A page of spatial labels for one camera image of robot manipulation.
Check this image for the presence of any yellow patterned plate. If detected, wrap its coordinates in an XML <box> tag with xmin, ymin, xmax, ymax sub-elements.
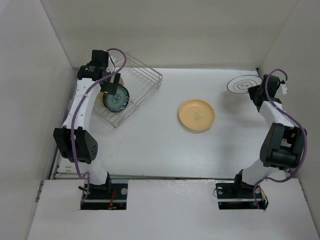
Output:
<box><xmin>102</xmin><ymin>77</ymin><xmax>124</xmax><ymax>107</ymax></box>

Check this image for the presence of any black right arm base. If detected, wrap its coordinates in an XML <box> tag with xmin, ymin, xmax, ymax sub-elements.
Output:
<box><xmin>213</xmin><ymin>182</ymin><xmax>269</xmax><ymax>210</ymax></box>

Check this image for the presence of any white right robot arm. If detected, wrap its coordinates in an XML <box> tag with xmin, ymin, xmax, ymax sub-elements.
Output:
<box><xmin>231</xmin><ymin>74</ymin><xmax>308</xmax><ymax>197</ymax></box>

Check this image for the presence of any white plate black rim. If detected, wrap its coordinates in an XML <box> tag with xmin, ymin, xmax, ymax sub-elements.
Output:
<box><xmin>226</xmin><ymin>74</ymin><xmax>262</xmax><ymax>94</ymax></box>

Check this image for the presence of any blue patterned plate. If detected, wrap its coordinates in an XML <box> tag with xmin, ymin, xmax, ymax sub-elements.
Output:
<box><xmin>106</xmin><ymin>85</ymin><xmax>130</xmax><ymax>113</ymax></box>

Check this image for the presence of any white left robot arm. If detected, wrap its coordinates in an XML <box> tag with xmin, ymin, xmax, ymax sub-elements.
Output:
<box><xmin>53</xmin><ymin>50</ymin><xmax>120</xmax><ymax>199</ymax></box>

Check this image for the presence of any yellow bear plate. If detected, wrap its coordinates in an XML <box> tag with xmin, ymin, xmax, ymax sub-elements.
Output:
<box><xmin>178</xmin><ymin>99</ymin><xmax>216</xmax><ymax>132</ymax></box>

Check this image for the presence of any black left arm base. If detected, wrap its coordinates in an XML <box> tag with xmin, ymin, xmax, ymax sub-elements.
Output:
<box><xmin>80</xmin><ymin>181</ymin><xmax>128</xmax><ymax>211</ymax></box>

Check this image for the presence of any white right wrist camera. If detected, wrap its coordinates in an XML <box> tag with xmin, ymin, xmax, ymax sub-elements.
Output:
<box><xmin>278</xmin><ymin>80</ymin><xmax>288</xmax><ymax>96</ymax></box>

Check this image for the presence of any clear wire dish rack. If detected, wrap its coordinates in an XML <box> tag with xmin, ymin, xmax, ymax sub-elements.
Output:
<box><xmin>93</xmin><ymin>53</ymin><xmax>163</xmax><ymax>128</ymax></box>

